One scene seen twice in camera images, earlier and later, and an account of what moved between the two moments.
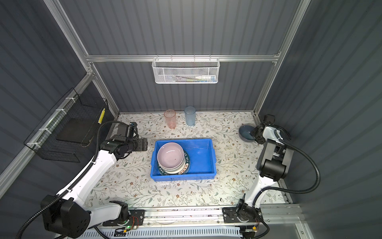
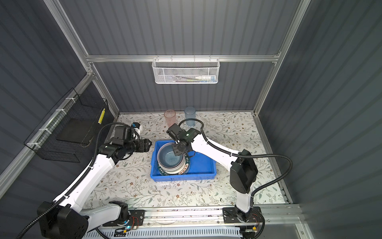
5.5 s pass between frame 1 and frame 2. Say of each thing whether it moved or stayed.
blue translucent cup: stayed
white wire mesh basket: stayed
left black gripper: stayed
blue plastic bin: stayed
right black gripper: moved
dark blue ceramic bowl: moved
